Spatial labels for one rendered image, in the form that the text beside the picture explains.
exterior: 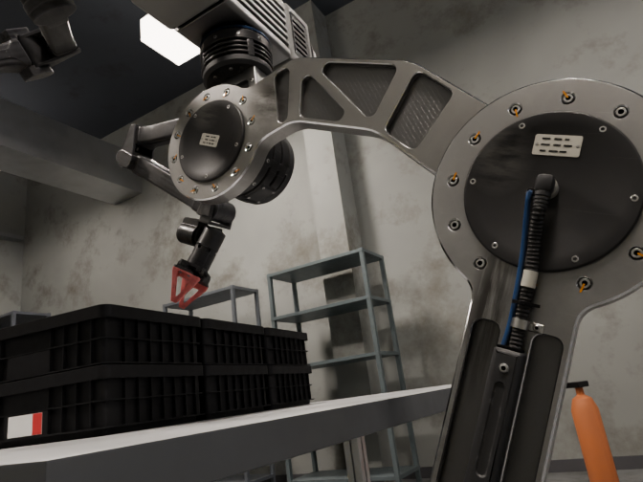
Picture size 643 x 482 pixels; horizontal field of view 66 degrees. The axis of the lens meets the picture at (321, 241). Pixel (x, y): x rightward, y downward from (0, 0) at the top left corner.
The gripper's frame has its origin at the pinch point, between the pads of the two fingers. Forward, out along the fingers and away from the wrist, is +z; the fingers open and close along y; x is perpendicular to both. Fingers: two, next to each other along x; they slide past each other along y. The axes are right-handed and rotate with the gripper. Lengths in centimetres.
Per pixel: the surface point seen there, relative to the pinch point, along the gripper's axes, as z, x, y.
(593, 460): -21, 201, -156
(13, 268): 10, -411, -643
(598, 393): -73, 237, -227
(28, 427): 33.0, -9.5, 19.6
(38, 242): -39, -393, -632
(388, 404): 4, 46, 45
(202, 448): 15, 27, 77
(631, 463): -36, 264, -220
